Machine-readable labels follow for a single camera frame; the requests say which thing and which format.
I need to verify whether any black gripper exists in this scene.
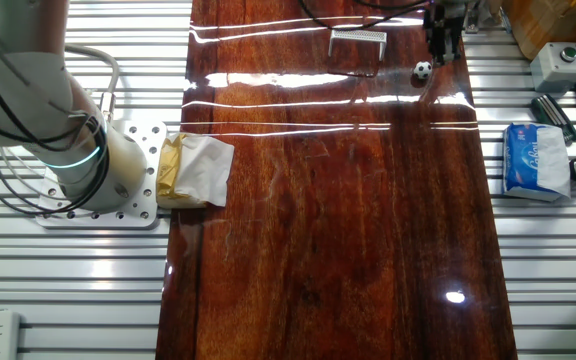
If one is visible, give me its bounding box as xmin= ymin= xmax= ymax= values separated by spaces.
xmin=422 ymin=2 xmax=466 ymax=66

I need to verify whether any small black-white soccer ball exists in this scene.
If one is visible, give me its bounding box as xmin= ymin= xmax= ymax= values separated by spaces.
xmin=412 ymin=60 xmax=434 ymax=81

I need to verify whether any grey box with green button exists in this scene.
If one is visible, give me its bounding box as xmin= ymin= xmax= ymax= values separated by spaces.
xmin=529 ymin=42 xmax=576 ymax=95

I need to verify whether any brown cardboard box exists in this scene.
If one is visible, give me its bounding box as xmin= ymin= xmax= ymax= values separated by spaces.
xmin=500 ymin=0 xmax=576 ymax=61

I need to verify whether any black and green hand tool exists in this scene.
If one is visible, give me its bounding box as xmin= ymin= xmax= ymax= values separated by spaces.
xmin=530 ymin=93 xmax=576 ymax=146

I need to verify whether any blue and white tissue pack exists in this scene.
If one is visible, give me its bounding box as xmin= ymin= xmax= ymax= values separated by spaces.
xmin=500 ymin=122 xmax=573 ymax=203

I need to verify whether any glossy brown wooden board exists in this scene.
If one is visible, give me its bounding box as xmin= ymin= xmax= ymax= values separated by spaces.
xmin=155 ymin=0 xmax=519 ymax=360

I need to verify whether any gold and white tissue pack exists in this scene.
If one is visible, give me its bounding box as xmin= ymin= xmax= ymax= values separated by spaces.
xmin=155 ymin=132 xmax=236 ymax=210

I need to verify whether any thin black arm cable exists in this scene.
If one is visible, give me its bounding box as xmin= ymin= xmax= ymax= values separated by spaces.
xmin=352 ymin=0 xmax=429 ymax=12

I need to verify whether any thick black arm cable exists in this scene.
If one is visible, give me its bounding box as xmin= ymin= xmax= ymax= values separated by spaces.
xmin=297 ymin=0 xmax=432 ymax=31

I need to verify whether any thick grey base cable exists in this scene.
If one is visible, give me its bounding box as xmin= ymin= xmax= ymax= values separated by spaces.
xmin=65 ymin=43 xmax=122 ymax=124

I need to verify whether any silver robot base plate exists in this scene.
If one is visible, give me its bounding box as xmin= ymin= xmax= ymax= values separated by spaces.
xmin=35 ymin=119 xmax=168 ymax=230

